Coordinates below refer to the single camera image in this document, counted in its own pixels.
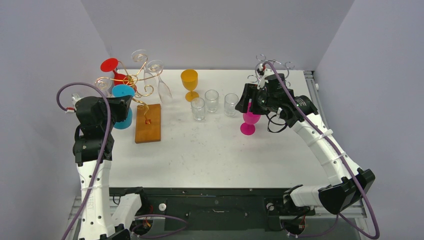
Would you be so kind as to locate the aluminium rail frame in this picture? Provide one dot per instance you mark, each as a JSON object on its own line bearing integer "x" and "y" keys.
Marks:
{"x": 321, "y": 226}

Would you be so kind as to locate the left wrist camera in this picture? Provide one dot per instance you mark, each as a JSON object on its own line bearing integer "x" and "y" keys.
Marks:
{"x": 75, "y": 97}

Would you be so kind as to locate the red wine glass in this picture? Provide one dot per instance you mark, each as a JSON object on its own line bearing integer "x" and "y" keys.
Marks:
{"x": 110, "y": 65}

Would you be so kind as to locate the wooden rack base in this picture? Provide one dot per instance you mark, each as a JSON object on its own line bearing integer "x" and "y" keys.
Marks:
{"x": 148, "y": 124}

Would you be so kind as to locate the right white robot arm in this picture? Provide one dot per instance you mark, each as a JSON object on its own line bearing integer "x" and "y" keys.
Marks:
{"x": 347, "y": 180}

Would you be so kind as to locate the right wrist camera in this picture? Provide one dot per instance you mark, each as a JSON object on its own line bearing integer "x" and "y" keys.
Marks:
{"x": 263, "y": 72}

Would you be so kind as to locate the yellow plastic goblet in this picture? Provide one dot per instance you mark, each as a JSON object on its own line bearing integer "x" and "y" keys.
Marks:
{"x": 189, "y": 78}

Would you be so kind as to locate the clear etched glass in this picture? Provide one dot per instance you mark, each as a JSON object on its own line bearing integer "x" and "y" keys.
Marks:
{"x": 230, "y": 101}
{"x": 198, "y": 108}
{"x": 211, "y": 98}

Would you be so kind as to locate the chrome wire glass rack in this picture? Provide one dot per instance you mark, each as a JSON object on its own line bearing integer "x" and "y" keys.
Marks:
{"x": 261, "y": 60}

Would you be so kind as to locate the clear wine glass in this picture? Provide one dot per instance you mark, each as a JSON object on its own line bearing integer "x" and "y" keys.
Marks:
{"x": 152, "y": 76}
{"x": 105, "y": 85}

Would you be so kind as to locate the blue wine glass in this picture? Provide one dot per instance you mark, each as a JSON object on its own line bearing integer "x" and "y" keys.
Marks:
{"x": 121, "y": 90}

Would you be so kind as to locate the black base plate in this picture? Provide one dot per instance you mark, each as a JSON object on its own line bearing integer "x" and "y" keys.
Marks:
{"x": 215, "y": 207}

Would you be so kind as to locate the gold wire glass rack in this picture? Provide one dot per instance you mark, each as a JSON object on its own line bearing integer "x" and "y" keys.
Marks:
{"x": 138, "y": 56}

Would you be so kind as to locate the pink wine glass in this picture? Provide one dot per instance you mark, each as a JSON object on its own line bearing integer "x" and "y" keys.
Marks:
{"x": 250, "y": 119}

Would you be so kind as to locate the clear wine glass back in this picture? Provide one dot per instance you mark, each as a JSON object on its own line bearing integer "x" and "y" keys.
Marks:
{"x": 152, "y": 76}

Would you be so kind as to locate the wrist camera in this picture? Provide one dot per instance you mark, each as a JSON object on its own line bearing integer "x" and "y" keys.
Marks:
{"x": 75, "y": 97}
{"x": 263, "y": 72}

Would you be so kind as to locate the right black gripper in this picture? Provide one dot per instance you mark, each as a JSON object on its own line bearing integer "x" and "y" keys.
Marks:
{"x": 245, "y": 99}

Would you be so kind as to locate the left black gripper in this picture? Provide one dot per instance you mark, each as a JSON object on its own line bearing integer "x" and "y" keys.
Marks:
{"x": 121, "y": 104}

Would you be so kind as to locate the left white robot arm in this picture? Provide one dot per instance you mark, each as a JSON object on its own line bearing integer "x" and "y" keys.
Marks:
{"x": 93, "y": 156}

